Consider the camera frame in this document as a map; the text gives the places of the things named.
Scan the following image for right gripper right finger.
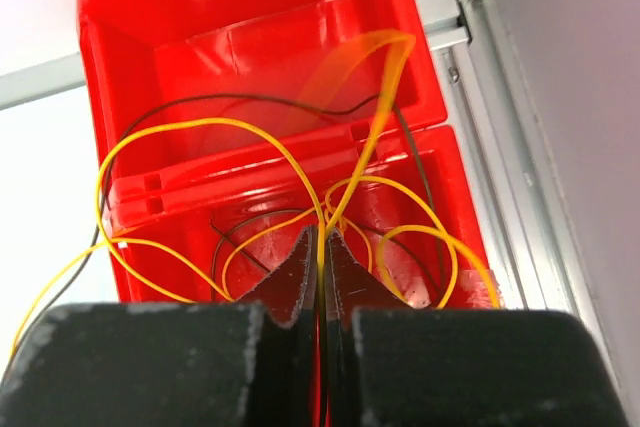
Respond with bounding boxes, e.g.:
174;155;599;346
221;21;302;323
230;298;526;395
326;234;628;426

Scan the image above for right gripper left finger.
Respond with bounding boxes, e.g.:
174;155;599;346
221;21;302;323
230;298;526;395
1;227;319;426

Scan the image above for orange yellow wire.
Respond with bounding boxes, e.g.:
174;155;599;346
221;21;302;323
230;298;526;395
9;116;501;363
289;29;417;243

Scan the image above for black wire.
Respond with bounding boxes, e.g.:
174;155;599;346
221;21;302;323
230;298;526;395
49;92;446;308

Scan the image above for red compartment bin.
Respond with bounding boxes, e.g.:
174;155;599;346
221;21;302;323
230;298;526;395
77;0;501;308

